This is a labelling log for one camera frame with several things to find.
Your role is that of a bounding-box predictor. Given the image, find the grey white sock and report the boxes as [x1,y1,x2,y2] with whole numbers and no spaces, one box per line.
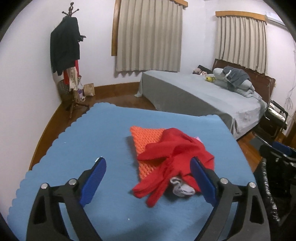
[170,177,196,197]

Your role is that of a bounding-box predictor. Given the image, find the red knit gloves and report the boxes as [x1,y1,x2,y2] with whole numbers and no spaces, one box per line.
[132,128,215,207]

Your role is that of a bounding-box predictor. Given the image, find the black lined trash bin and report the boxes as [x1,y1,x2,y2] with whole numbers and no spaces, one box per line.
[253,158,295,240]

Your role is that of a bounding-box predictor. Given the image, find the grey floor mat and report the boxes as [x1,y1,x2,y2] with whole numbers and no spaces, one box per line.
[249,138,264,151]

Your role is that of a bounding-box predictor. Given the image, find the black metal chair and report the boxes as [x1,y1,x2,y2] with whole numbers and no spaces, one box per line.
[252,100,288,146]

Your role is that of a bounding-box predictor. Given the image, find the wooden headboard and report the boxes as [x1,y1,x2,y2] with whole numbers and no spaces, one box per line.
[212,59,275,103]

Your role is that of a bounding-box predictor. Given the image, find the flat orange foam net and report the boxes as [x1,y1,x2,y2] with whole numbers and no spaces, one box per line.
[129,126,166,180]

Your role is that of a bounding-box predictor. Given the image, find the grey folded quilt pile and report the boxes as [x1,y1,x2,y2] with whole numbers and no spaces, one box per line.
[213,66,262,100]

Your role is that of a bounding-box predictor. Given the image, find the dark grey blanket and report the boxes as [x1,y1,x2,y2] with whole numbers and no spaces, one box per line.
[222,66,250,88]

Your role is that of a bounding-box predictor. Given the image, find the yellow plush toy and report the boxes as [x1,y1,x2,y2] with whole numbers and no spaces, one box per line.
[206,76,215,83]

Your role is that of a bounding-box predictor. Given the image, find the striped laundry basket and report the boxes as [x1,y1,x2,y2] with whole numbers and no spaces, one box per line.
[57,79,83,101]

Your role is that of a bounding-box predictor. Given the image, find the bed with grey sheet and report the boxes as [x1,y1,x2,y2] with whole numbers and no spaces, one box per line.
[136,70,267,139]

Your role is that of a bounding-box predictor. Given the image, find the brown paper bag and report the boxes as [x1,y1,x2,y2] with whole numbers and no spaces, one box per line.
[83,83,95,97]

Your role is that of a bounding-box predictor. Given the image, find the pink plush toy on bed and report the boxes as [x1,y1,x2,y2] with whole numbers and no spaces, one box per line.
[193,68,207,76]

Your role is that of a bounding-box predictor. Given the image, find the red hanging garment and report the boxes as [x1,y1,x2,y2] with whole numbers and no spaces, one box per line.
[63,60,80,89]

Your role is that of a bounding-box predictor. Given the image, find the right beige curtain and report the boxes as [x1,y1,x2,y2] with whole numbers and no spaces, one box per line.
[215,16,267,74]

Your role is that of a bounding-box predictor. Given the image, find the beige curtain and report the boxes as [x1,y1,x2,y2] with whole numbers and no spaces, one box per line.
[116,0,183,72]
[215,16,267,74]

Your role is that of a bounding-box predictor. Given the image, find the black hanging coat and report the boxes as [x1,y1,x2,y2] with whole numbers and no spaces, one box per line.
[50,16,87,76]

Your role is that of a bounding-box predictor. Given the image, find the left beige curtain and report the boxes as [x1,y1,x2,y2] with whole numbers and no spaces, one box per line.
[116,0,183,72]

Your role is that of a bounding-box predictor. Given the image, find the wooden coat rack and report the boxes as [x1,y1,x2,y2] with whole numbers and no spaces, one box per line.
[62,2,90,119]

